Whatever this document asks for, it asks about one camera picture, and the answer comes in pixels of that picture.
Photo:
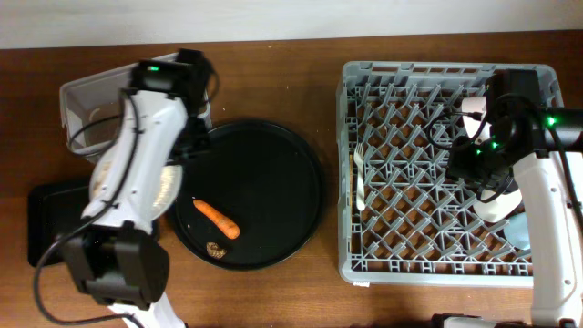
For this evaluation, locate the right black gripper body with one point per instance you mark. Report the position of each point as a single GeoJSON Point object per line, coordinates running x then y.
{"type": "Point", "coordinates": [478, 164]}

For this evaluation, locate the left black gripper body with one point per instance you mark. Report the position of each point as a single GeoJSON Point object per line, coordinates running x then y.
{"type": "Point", "coordinates": [202, 144]}

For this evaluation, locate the grey plate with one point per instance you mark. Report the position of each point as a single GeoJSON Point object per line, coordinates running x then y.
{"type": "Point", "coordinates": [166, 191]}

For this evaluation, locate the small white cup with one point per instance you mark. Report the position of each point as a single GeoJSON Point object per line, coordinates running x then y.
{"type": "Point", "coordinates": [498, 209]}

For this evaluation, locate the light blue plastic cup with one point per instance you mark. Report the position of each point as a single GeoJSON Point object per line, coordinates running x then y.
{"type": "Point", "coordinates": [516, 232]}

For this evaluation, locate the orange carrot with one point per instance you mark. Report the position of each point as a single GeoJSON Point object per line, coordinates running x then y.
{"type": "Point", "coordinates": [227, 226]}

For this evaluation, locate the white plastic fork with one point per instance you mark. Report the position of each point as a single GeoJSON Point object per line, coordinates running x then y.
{"type": "Point", "coordinates": [358, 161]}

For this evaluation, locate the wooden chopstick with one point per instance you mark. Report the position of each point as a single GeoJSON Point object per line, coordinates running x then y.
{"type": "Point", "coordinates": [351, 174]}

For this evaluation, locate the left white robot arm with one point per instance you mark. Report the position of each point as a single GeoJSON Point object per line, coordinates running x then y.
{"type": "Point", "coordinates": [113, 255]}

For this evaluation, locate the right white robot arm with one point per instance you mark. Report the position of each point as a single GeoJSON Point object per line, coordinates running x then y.
{"type": "Point", "coordinates": [535, 148]}

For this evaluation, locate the grey dishwasher rack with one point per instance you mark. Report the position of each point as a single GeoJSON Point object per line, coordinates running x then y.
{"type": "Point", "coordinates": [418, 226]}

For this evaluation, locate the round black tray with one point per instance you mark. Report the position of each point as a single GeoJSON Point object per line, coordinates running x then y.
{"type": "Point", "coordinates": [265, 178]}

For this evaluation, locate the brown walnut shell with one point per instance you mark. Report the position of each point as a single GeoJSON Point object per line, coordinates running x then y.
{"type": "Point", "coordinates": [215, 251]}

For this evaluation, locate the clear plastic bin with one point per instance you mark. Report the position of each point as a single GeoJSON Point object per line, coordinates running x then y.
{"type": "Point", "coordinates": [87, 108]}

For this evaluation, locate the black rectangular tray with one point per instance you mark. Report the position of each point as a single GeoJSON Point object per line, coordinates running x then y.
{"type": "Point", "coordinates": [53, 209]}

